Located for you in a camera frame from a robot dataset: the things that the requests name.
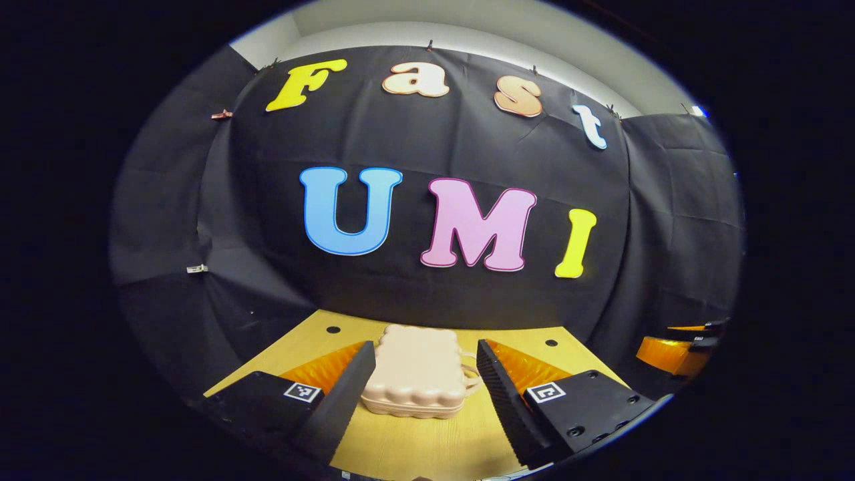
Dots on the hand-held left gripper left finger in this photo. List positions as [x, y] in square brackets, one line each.
[340, 407]

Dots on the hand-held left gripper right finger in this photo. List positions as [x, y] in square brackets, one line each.
[507, 407]

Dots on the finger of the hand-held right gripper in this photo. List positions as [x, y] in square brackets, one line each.
[708, 327]
[668, 355]

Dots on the pink suitcase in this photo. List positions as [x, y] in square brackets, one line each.
[417, 367]

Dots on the white cloth clip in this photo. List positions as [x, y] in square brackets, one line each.
[197, 268]

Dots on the black backdrop cloth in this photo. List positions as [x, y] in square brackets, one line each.
[401, 147]

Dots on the red cloth clip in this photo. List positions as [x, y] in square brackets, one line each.
[222, 114]

